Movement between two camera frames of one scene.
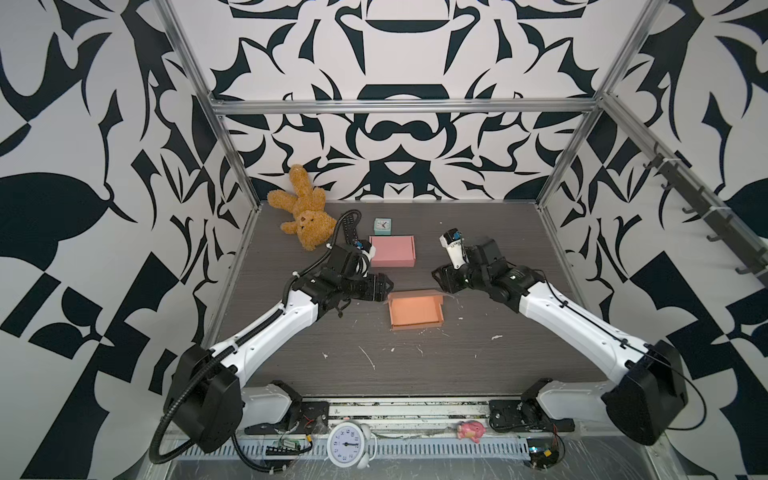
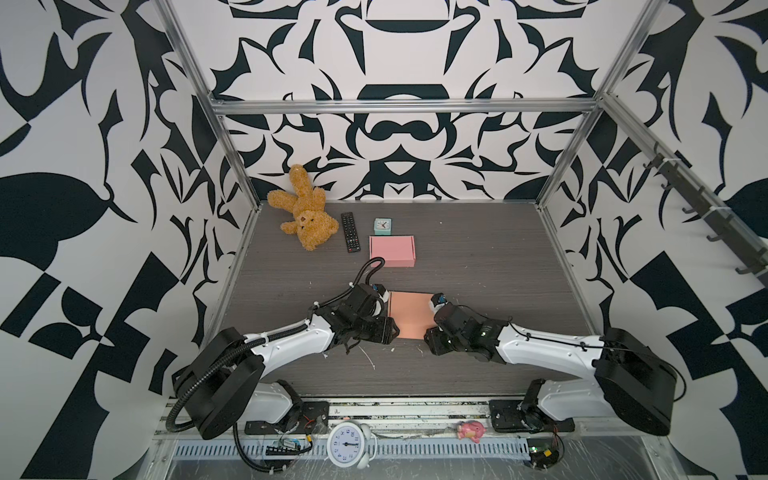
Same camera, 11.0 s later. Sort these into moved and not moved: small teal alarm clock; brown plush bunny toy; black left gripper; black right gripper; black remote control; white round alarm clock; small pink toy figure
Moved: black right gripper; black left gripper
Not moved: black remote control; small pink toy figure; white round alarm clock; brown plush bunny toy; small teal alarm clock
